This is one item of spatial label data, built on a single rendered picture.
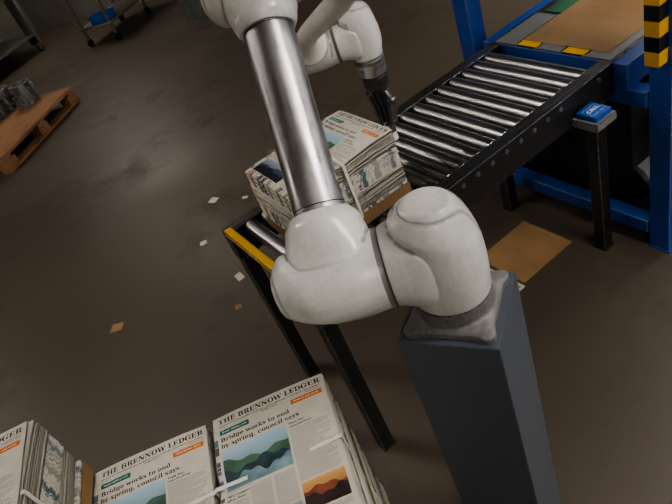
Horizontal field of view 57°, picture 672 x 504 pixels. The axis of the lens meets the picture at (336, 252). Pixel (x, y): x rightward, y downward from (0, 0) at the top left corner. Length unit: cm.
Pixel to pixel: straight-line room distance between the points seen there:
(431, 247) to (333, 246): 17
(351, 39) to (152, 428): 183
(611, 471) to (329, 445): 107
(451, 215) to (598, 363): 142
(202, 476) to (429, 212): 77
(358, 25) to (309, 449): 111
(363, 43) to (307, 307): 92
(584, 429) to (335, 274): 134
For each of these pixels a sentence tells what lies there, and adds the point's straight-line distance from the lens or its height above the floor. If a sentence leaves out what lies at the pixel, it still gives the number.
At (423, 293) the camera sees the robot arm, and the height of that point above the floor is 114.
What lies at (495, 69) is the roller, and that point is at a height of 79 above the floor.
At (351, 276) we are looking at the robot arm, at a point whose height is 121.
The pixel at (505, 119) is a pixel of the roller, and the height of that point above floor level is 80.
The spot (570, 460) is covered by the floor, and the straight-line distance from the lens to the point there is 218.
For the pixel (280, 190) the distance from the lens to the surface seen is 172.
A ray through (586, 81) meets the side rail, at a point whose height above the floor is 80.
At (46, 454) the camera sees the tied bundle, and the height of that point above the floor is 100.
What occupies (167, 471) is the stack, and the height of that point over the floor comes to 83.
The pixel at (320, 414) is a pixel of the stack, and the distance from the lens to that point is 140.
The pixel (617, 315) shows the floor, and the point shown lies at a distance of 252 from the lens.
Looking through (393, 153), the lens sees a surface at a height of 96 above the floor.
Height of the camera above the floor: 190
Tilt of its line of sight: 38 degrees down
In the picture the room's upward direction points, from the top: 24 degrees counter-clockwise
